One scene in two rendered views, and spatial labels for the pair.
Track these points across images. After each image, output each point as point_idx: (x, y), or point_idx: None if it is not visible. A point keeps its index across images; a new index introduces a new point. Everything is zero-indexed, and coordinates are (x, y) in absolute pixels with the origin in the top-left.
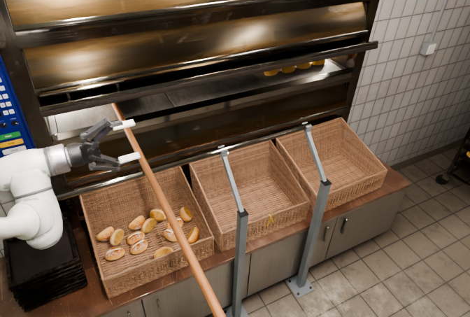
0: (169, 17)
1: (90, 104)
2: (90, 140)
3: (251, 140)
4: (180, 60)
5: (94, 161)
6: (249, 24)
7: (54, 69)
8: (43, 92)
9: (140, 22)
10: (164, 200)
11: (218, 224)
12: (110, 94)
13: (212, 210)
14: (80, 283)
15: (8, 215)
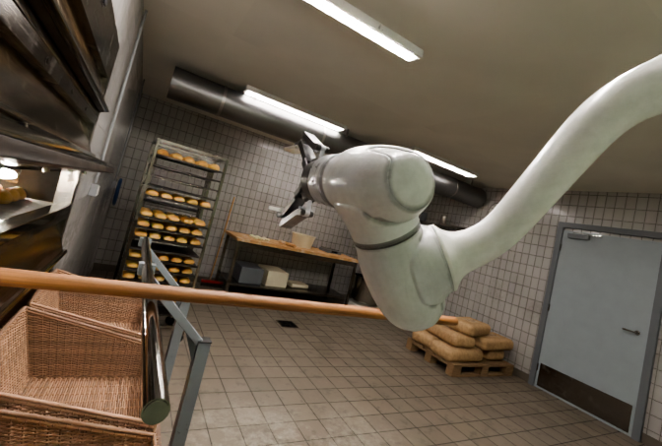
0: (37, 35)
1: (34, 151)
2: (305, 162)
3: (149, 252)
4: None
5: (298, 207)
6: (55, 102)
7: None
8: None
9: (21, 13)
10: (261, 295)
11: (137, 417)
12: (49, 140)
13: (105, 412)
14: None
15: (448, 248)
